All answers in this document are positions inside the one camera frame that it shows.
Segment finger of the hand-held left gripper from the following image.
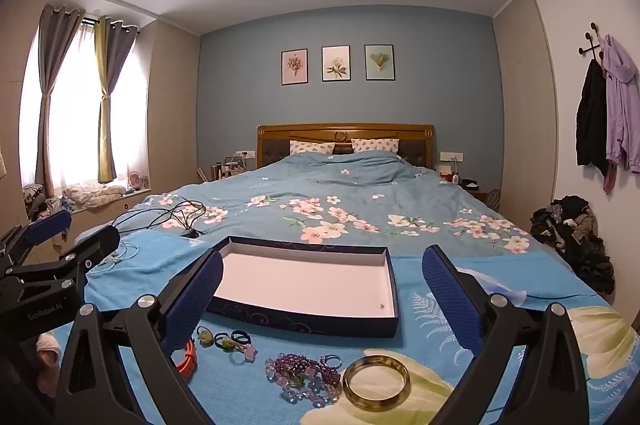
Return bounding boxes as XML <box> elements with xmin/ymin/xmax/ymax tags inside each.
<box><xmin>60</xmin><ymin>225</ymin><xmax>121</xmax><ymax>278</ymax></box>
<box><xmin>0</xmin><ymin>209</ymin><xmax>73</xmax><ymax>268</ymax></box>

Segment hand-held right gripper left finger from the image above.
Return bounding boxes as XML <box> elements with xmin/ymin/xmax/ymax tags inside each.
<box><xmin>52</xmin><ymin>250</ymin><xmax>224</xmax><ymax>425</ymax></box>

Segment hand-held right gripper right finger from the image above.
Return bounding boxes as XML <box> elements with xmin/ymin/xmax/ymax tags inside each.
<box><xmin>421</xmin><ymin>245</ymin><xmax>591</xmax><ymax>425</ymax></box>

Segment orange smart watch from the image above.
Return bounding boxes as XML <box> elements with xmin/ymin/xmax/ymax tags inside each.
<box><xmin>170</xmin><ymin>340</ymin><xmax>199</xmax><ymax>381</ymax></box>

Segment pink ring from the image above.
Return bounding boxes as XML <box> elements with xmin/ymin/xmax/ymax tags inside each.
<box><xmin>230</xmin><ymin>345</ymin><xmax>259</xmax><ymax>365</ymax></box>

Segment dark blue shallow box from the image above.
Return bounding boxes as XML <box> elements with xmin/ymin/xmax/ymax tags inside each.
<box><xmin>205</xmin><ymin>235</ymin><xmax>401</xmax><ymax>339</ymax></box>

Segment amber bangle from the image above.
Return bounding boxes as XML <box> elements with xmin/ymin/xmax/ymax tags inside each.
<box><xmin>342</xmin><ymin>355</ymin><xmax>412</xmax><ymax>412</ymax></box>

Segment purple bead bracelet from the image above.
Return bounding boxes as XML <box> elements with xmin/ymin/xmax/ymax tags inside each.
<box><xmin>264</xmin><ymin>352</ymin><xmax>343</xmax><ymax>406</ymax></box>

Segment person's left hand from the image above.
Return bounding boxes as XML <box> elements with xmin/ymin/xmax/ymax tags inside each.
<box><xmin>35</xmin><ymin>332</ymin><xmax>66</xmax><ymax>371</ymax></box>

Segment crumpled clothes on sill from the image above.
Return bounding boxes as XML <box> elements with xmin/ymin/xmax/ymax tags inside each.
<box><xmin>62</xmin><ymin>184</ymin><xmax>127</xmax><ymax>208</ymax></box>

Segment wooden nightstand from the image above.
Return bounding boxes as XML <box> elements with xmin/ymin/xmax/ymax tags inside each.
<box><xmin>461</xmin><ymin>178</ymin><xmax>502</xmax><ymax>208</ymax></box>

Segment cluttered nightstand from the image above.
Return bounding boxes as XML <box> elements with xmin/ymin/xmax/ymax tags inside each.
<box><xmin>209</xmin><ymin>158</ymin><xmax>251</xmax><ymax>181</ymax></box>

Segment yellow and grey curtain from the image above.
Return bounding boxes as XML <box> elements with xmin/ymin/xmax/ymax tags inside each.
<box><xmin>92</xmin><ymin>16</ymin><xmax>139</xmax><ymax>185</ymax></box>

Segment dark clothes pile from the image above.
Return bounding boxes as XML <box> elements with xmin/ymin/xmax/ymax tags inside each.
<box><xmin>529</xmin><ymin>195</ymin><xmax>617</xmax><ymax>297</ymax></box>

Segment blue floral duvet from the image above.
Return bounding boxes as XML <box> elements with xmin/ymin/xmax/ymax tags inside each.
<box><xmin>75</xmin><ymin>150</ymin><xmax>576</xmax><ymax>266</ymax></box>

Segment beige wardrobe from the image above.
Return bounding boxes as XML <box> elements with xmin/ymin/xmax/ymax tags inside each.
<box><xmin>492</xmin><ymin>0</ymin><xmax>559</xmax><ymax>231</ymax></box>
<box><xmin>145</xmin><ymin>22</ymin><xmax>203</xmax><ymax>197</ymax></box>

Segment dotted white pillow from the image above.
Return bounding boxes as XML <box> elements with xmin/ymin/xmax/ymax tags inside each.
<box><xmin>351</xmin><ymin>138</ymin><xmax>400</xmax><ymax>154</ymax></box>
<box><xmin>289</xmin><ymin>140</ymin><xmax>336</xmax><ymax>156</ymax></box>

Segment wooden headboard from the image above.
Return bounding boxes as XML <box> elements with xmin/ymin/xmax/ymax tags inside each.
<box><xmin>257</xmin><ymin>123</ymin><xmax>435</xmax><ymax>170</ymax></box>

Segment pink hanging garment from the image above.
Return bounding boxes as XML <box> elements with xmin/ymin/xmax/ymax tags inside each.
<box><xmin>602</xmin><ymin>160</ymin><xmax>618</xmax><ymax>195</ymax></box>

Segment black jacket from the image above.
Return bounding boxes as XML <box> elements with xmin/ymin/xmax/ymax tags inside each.
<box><xmin>576</xmin><ymin>58</ymin><xmax>609</xmax><ymax>167</ymax></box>

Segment green floral framed picture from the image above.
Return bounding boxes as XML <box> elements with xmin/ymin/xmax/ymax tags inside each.
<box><xmin>364</xmin><ymin>44</ymin><xmax>396</xmax><ymax>81</ymax></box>

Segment pink floral framed picture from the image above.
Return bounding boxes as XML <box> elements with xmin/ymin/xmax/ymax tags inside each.
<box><xmin>281</xmin><ymin>48</ymin><xmax>309</xmax><ymax>86</ymax></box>

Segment purple jacket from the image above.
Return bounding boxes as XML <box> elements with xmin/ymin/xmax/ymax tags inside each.
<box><xmin>601</xmin><ymin>34</ymin><xmax>640</xmax><ymax>174</ymax></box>

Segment white floral framed picture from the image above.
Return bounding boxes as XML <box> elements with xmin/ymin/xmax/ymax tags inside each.
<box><xmin>321</xmin><ymin>46</ymin><xmax>352</xmax><ymax>83</ymax></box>

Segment white earphone cable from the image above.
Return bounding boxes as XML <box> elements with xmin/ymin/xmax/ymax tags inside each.
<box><xmin>90</xmin><ymin>239</ymin><xmax>141</xmax><ymax>273</ymax></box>

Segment black cables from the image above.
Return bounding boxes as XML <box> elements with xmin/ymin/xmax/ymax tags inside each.
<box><xmin>111</xmin><ymin>199</ymin><xmax>207</xmax><ymax>239</ymax></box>

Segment black wall coat hooks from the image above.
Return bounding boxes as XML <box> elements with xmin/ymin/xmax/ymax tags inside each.
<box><xmin>579</xmin><ymin>22</ymin><xmax>608</xmax><ymax>56</ymax></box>

